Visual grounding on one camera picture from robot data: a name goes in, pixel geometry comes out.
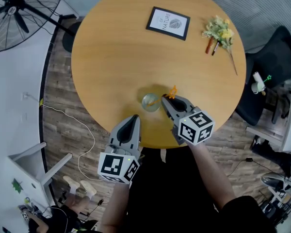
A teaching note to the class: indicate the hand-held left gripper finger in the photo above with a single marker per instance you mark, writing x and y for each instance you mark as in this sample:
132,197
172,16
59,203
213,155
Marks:
112,139
137,139

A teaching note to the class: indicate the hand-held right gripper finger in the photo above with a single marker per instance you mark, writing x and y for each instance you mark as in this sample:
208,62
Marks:
167,109
190,107

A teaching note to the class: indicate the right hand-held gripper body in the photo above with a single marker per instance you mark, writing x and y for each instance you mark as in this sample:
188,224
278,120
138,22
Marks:
196,127

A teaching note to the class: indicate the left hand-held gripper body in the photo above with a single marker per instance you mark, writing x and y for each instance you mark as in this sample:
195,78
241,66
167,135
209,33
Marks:
111,165

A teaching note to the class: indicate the orange star wand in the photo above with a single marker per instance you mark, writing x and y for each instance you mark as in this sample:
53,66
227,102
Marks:
157,100

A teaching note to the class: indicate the clear glass cup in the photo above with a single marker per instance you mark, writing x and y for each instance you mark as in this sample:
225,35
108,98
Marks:
150,108

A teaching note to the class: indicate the person's right forearm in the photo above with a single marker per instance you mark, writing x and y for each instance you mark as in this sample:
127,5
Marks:
213,173

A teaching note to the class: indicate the person's left forearm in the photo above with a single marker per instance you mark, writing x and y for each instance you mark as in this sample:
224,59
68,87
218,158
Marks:
115,205

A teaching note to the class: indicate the green star-shaped wand stick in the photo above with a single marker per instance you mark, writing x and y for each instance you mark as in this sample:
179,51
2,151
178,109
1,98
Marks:
269,77

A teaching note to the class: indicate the person's black clothing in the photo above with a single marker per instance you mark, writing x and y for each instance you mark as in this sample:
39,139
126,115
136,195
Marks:
174,190

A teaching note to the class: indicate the black marker pen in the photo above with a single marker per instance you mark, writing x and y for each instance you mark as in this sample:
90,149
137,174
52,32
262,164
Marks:
215,48

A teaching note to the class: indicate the brown marker pen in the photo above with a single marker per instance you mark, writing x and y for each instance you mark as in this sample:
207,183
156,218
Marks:
209,45

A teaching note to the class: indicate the yellow tape piece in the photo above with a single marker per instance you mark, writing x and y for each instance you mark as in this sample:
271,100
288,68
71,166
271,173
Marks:
41,102

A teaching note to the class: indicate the yellow flower bouquet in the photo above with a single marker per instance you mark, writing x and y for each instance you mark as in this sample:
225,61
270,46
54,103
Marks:
220,30

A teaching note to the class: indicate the white desk with green leaf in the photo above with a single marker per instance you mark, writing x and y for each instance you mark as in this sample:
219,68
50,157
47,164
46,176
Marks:
29,176

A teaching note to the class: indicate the black framed picture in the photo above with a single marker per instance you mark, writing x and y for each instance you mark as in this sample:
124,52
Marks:
168,23

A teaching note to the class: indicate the grey office chair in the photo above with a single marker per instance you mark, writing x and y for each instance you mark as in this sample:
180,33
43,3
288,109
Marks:
275,183

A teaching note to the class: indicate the green paper leaf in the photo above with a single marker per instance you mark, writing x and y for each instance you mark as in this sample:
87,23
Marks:
17,186

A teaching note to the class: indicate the black office chair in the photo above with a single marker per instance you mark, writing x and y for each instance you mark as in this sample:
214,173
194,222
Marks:
276,57

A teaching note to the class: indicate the black standing fan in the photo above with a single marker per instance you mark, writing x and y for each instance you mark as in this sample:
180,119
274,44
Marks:
12,8

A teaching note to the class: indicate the white wall socket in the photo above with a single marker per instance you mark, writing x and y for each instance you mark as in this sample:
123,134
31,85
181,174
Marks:
26,95

